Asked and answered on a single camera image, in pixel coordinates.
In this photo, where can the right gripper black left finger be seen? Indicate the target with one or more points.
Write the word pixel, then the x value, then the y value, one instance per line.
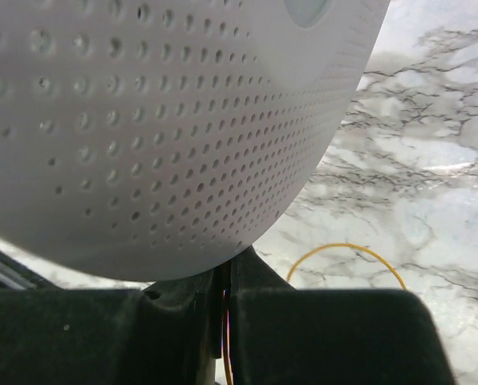
pixel 186 328

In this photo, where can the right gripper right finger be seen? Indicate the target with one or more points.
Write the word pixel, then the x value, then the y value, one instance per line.
pixel 256 325

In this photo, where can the grey cable spool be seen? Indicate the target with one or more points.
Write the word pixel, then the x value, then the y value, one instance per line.
pixel 155 140

